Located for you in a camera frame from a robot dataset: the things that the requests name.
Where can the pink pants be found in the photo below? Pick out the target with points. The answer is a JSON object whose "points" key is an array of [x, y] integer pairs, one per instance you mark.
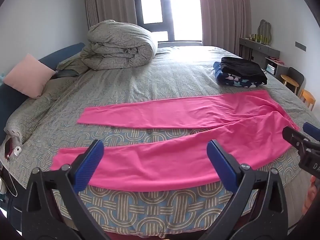
{"points": [[175, 160]]}

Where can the folded blue patterned garment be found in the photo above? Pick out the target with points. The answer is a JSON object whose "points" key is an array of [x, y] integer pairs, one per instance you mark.
{"points": [[231, 78]]}

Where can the grey chair with wooden seat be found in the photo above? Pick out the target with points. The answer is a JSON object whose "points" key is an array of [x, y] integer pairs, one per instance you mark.
{"points": [[295, 76]]}

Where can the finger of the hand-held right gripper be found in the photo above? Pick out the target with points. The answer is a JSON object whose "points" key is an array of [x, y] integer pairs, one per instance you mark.
{"points": [[312, 130], [295, 137]]}

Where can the grey vanity table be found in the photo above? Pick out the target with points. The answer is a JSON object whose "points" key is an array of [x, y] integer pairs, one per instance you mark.
{"points": [[260, 48]]}

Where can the folded black garment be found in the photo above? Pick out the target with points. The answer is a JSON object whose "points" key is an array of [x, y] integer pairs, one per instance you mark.
{"points": [[243, 67]]}

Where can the person's right hand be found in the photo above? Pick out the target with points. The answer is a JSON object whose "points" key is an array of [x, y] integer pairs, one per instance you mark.
{"points": [[312, 195]]}

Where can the beige curtain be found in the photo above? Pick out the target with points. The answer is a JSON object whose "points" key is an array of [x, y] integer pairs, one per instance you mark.
{"points": [[110, 2], [225, 12]]}

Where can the wooden stool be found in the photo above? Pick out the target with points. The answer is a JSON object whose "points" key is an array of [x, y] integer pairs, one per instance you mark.
{"points": [[307, 96]]}

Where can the dark wall switch plate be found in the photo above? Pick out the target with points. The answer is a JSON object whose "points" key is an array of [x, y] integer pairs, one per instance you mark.
{"points": [[300, 45]]}

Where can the blue headboard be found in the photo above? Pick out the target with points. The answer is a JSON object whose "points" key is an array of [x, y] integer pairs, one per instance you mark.
{"points": [[63, 53]]}

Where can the wavy framed mirror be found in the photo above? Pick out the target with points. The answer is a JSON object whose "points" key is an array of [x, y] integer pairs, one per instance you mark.
{"points": [[264, 28]]}

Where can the small white device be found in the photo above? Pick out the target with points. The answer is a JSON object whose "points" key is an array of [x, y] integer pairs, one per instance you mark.
{"points": [[17, 152]]}

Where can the dark framed window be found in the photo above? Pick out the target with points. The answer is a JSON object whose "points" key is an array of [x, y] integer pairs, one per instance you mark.
{"points": [[155, 10]]}

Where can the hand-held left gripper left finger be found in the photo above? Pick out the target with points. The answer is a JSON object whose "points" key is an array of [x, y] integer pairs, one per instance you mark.
{"points": [[90, 165]]}

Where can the grey side shelf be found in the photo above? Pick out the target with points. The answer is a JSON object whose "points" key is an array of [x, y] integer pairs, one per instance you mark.
{"points": [[275, 66]]}

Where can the rolled patterned duvet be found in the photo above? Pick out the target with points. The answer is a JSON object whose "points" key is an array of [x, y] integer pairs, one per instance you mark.
{"points": [[117, 47]]}

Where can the red phone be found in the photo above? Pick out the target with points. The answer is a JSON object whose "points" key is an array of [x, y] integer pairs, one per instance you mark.
{"points": [[8, 148]]}

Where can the green glass bottle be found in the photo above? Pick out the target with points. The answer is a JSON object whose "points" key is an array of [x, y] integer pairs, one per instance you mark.
{"points": [[256, 37]]}

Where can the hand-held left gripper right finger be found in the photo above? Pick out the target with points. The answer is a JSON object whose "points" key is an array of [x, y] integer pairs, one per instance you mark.
{"points": [[221, 165]]}

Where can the pink pillow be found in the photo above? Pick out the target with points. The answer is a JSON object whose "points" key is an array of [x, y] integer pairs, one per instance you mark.
{"points": [[28, 76]]}

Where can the grey pillow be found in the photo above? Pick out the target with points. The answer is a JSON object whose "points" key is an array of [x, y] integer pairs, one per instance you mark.
{"points": [[65, 73]]}

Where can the bed with patterned bedspread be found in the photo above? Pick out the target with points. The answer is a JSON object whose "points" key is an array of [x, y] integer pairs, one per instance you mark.
{"points": [[175, 80]]}

